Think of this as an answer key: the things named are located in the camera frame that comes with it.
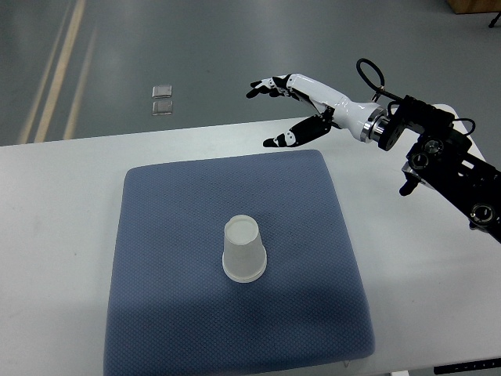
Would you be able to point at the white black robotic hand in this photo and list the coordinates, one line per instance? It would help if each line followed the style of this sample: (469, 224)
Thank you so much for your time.
(365, 121)

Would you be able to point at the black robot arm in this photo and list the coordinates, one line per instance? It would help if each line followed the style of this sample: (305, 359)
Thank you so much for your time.
(440, 158)

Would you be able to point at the brown wooden box corner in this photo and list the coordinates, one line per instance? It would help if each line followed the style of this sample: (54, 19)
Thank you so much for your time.
(474, 6)

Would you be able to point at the black tripod leg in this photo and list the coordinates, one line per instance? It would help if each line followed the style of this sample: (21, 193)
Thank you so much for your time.
(494, 21)

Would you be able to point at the white paper cup on mat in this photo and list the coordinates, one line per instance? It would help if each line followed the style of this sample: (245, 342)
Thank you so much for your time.
(244, 257)

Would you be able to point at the blue quilted cushion mat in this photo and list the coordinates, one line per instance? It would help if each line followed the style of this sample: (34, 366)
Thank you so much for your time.
(173, 311)

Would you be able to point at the upper metal floor plate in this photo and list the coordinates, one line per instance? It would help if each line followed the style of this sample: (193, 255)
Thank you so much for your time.
(162, 91)

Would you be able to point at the black table control panel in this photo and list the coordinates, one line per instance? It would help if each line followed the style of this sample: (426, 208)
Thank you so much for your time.
(477, 365)

